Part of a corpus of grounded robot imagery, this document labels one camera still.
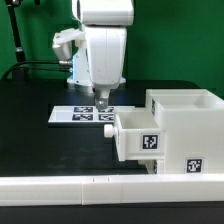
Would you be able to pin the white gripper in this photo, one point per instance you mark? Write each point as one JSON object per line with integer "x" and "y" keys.
{"x": 97, "y": 47}

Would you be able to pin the white drawer tray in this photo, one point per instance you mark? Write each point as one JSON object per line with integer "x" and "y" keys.
{"x": 154, "y": 167}
{"x": 137, "y": 135}

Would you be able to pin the white front drawer tray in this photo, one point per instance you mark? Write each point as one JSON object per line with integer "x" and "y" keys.
{"x": 154, "y": 167}

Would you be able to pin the white drawer housing box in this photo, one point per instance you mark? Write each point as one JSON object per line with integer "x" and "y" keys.
{"x": 193, "y": 123}

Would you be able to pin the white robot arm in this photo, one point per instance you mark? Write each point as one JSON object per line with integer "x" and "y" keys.
{"x": 97, "y": 48}

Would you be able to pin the white marker tag plate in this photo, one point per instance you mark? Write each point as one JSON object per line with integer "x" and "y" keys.
{"x": 84, "y": 114}

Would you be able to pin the white L-shaped border fence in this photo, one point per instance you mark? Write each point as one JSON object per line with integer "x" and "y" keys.
{"x": 110, "y": 189}

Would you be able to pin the black camera stand pole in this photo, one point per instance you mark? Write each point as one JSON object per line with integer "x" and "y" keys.
{"x": 18, "y": 72}

